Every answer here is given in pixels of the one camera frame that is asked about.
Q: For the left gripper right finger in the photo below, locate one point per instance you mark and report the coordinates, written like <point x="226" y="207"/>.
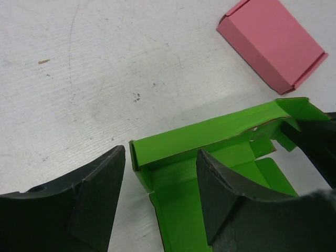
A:
<point x="241" y="215"/>

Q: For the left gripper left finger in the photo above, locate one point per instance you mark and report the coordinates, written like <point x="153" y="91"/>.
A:
<point x="74" y="212"/>

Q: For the green paper box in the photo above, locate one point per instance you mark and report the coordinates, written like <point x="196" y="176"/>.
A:
<point x="165" y="163"/>

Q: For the pink paper box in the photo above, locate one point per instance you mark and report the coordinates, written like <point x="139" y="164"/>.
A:
<point x="272" y="42"/>

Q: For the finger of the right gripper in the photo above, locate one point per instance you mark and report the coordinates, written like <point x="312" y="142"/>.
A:
<point x="316" y="138"/>

